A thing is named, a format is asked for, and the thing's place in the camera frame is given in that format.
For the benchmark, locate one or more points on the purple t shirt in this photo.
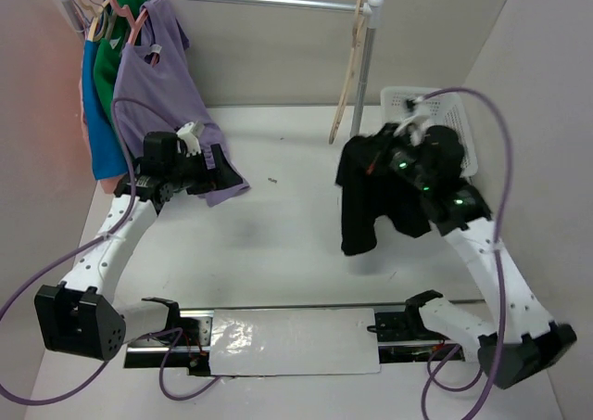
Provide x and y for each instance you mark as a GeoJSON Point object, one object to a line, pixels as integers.
{"type": "Point", "coordinates": [154, 92]}

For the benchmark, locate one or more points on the beige hanger on rack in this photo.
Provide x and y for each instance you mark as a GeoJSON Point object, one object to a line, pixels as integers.
{"type": "Point", "coordinates": [98, 15]}

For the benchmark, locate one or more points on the pink hanger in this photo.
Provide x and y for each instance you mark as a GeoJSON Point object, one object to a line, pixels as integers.
{"type": "Point", "coordinates": [129, 24]}

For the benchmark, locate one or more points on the black t shirt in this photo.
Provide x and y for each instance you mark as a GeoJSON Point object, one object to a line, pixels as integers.
{"type": "Point", "coordinates": [361, 205]}

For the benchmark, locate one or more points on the blue t shirt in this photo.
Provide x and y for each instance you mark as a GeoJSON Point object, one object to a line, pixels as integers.
{"type": "Point", "coordinates": [106, 153]}

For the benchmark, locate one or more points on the beige wooden hanger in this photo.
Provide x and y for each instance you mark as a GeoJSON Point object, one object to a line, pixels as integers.
{"type": "Point", "coordinates": [350, 71]}

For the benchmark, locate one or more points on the white plastic basket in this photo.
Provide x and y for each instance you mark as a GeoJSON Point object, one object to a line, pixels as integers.
{"type": "Point", "coordinates": [446, 110]}

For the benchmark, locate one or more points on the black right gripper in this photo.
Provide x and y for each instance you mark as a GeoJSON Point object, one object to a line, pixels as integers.
{"type": "Point", "coordinates": [387, 138]}

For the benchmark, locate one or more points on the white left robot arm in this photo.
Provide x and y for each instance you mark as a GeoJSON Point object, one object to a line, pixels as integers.
{"type": "Point", "coordinates": [80, 316]}

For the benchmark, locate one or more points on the white base cover plate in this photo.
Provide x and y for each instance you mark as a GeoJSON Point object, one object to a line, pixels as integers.
{"type": "Point", "coordinates": [293, 342]}

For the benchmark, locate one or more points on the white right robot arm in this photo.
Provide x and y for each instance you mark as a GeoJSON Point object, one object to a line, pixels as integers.
{"type": "Point", "coordinates": [524, 339]}

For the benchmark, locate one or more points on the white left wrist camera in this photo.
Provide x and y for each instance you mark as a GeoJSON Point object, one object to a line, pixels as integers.
{"type": "Point", "coordinates": [189, 134]}

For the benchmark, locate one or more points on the silver clothes rack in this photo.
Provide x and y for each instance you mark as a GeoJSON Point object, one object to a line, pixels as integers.
{"type": "Point", "coordinates": [372, 10]}

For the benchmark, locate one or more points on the green t shirt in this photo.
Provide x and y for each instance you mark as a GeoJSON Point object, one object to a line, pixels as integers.
{"type": "Point", "coordinates": [107, 62]}

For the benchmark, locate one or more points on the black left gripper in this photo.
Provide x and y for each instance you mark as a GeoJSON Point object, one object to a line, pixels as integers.
{"type": "Point", "coordinates": [220, 177]}

